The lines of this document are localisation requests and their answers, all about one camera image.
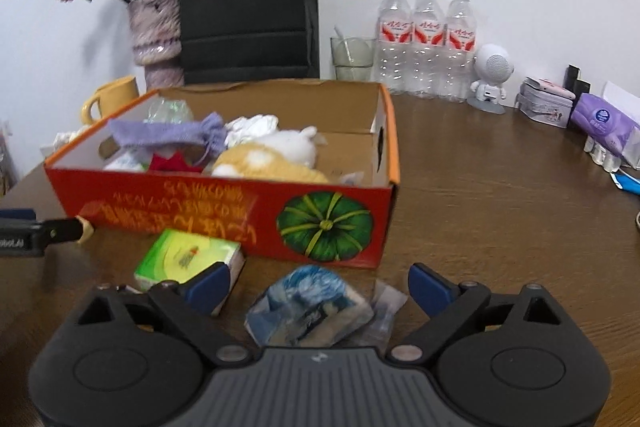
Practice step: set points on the red cardboard box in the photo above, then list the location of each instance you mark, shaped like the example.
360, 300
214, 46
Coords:
225, 217

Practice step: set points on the red fabric rose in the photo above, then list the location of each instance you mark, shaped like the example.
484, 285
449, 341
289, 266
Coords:
167, 163

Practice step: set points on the white paper box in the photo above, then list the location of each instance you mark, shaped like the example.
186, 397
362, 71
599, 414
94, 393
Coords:
622, 97

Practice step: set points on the pink white case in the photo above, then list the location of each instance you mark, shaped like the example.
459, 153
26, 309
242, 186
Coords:
547, 87

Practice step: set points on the grey printed tin box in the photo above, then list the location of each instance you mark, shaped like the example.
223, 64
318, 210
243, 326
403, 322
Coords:
545, 109

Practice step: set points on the yellow mug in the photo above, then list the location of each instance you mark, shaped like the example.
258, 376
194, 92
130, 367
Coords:
117, 94

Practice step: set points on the blue white snack packet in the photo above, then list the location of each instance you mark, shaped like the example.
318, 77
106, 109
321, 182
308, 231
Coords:
305, 302

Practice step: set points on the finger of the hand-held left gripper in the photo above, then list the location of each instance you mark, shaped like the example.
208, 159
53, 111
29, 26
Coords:
62, 231
17, 213

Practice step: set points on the strip of small white vials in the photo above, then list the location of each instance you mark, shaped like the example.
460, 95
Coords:
602, 154

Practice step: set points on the white robot figure speaker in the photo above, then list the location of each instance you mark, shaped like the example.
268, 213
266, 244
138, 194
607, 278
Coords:
492, 64

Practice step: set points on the purple tissue pack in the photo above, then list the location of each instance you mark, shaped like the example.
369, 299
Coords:
602, 117

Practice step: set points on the white tissue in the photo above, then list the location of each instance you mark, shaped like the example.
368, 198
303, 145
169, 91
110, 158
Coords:
67, 137
250, 127

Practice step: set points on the green tissue packet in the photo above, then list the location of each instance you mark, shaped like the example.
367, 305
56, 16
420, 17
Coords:
185, 257

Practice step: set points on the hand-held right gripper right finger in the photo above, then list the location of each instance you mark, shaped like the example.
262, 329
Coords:
430, 289

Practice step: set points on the purple knitted cloth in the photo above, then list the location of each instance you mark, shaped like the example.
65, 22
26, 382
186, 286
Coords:
165, 134

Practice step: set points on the purple white ceramic vase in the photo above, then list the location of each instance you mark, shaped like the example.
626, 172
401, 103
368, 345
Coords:
155, 27

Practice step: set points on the black box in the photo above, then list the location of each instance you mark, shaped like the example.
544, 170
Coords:
572, 79

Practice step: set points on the clear plastic bag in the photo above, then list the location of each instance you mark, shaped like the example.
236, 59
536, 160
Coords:
167, 109

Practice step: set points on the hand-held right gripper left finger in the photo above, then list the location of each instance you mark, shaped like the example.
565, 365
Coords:
210, 289

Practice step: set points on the white spoon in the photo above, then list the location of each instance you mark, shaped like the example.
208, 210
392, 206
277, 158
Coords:
339, 32

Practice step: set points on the clear plastic wrapper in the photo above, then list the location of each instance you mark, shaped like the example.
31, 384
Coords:
387, 307

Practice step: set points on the clear water bottle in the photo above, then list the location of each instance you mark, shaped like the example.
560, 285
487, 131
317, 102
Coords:
460, 44
393, 37
428, 39

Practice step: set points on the white plastic canister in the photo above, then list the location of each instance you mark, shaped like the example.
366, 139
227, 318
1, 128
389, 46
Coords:
125, 162

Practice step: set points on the yellow white plush toy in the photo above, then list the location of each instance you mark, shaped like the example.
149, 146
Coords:
250, 162

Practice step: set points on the blue white tube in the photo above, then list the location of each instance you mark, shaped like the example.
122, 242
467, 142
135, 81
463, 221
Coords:
625, 182

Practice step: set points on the glass cup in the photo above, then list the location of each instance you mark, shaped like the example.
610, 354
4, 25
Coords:
352, 59

